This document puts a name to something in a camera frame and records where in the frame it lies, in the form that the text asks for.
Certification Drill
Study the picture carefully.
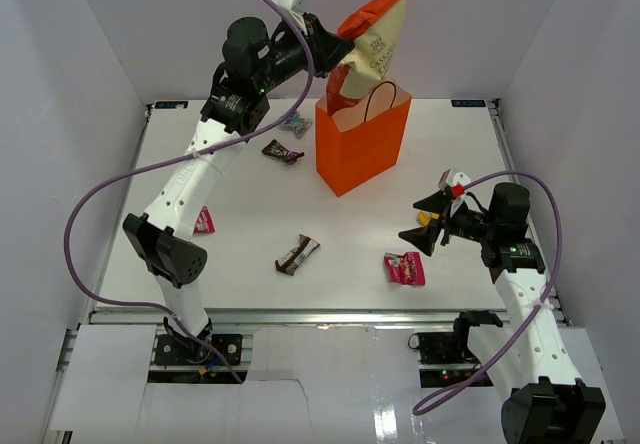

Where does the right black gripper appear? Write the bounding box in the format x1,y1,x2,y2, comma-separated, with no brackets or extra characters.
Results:
399,189,498,256

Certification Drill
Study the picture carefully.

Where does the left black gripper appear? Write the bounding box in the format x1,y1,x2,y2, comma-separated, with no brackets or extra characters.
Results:
254,11,354,94

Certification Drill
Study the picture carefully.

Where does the large red chips bag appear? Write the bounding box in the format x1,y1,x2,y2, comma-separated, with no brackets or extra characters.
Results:
325,0,407,115

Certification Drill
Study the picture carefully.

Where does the pink candy packet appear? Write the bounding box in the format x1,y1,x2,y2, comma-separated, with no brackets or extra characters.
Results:
384,252,426,287

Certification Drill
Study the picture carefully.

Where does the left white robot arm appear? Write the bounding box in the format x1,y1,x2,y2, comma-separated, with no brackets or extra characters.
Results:
123,13,355,363

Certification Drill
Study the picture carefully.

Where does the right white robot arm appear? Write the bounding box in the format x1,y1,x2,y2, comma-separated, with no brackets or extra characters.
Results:
399,182,606,443

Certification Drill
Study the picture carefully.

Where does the orange paper bag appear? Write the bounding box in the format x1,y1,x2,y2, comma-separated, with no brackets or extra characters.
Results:
315,80,412,197

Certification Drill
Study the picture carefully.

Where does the yellow snack packet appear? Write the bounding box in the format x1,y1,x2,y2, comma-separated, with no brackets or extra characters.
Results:
418,211,439,227

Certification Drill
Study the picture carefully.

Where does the silver blue snack packet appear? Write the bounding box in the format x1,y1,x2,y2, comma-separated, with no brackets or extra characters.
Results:
280,111,313,139

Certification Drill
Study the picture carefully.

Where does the dark purple candy wrapper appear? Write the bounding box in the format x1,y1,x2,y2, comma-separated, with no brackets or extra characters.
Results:
261,139,304,165

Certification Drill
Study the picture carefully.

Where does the brown chocolate bar wrapper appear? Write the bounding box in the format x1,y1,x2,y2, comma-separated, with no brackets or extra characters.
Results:
275,234,320,276

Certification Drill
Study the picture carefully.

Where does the small pink snack packet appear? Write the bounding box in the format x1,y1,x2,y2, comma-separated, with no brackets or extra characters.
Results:
194,206,215,234

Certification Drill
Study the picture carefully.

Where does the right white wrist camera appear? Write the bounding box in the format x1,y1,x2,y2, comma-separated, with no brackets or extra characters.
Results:
438,168,471,198

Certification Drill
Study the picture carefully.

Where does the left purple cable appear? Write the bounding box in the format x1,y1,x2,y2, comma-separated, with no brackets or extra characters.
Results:
64,0,316,384

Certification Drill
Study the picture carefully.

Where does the purple cable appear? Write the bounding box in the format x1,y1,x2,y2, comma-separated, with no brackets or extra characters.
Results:
411,170,565,417
64,0,316,384

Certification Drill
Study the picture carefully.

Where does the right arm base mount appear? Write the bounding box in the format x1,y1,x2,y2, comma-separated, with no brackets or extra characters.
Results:
407,332,479,366

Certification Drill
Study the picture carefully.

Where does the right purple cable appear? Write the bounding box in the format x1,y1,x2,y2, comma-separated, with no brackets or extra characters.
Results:
411,170,565,417

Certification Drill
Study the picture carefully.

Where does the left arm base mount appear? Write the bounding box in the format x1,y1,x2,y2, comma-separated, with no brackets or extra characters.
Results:
152,333,243,367

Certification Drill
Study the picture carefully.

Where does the aluminium table frame rail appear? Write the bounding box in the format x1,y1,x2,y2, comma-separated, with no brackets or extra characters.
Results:
84,308,571,326

